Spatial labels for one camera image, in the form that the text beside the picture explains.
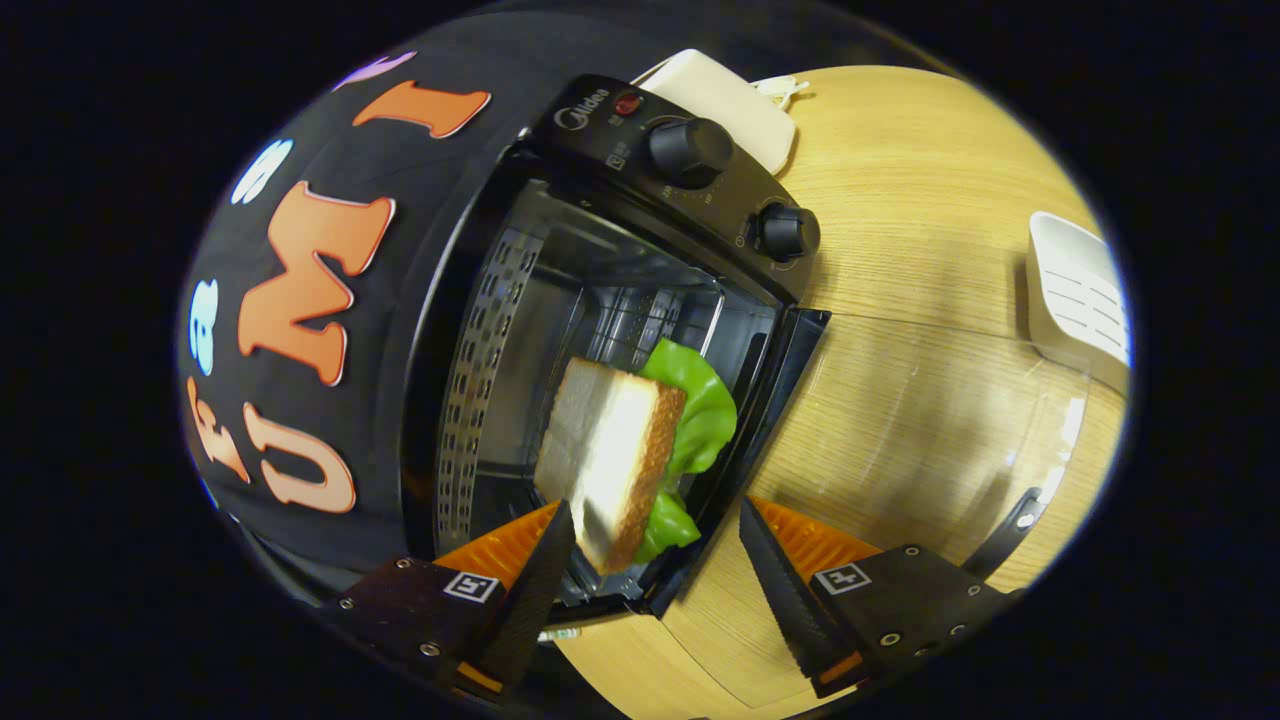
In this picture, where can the small white dish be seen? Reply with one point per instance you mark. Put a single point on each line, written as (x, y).
(782, 90)

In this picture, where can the white rectangular tray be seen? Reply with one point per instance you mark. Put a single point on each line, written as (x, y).
(1075, 290)

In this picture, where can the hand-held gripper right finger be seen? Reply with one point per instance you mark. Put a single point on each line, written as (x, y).
(790, 605)

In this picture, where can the black toaster oven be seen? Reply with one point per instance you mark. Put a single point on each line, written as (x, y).
(600, 140)

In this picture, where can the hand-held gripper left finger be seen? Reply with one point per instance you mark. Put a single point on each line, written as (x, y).
(525, 620)

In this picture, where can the white bread lettuce sandwich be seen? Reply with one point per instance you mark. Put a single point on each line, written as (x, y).
(600, 440)

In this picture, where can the white pop-up toaster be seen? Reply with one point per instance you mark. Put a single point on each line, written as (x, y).
(720, 100)

